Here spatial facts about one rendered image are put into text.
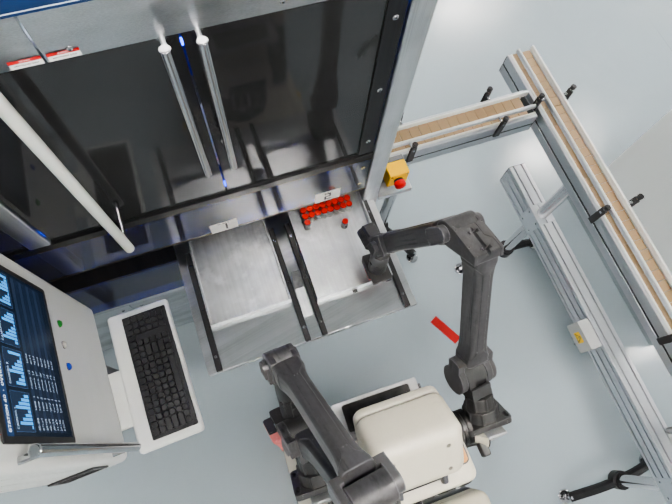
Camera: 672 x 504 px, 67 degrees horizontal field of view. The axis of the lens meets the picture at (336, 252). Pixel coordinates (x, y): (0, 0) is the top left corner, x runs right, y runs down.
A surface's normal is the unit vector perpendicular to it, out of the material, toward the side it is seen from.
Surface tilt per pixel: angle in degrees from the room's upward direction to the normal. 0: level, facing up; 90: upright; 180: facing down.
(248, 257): 0
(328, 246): 0
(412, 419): 42
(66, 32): 90
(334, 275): 0
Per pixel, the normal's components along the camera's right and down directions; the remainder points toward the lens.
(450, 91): 0.06, -0.35
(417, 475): 0.28, 0.43
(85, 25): 0.34, 0.89
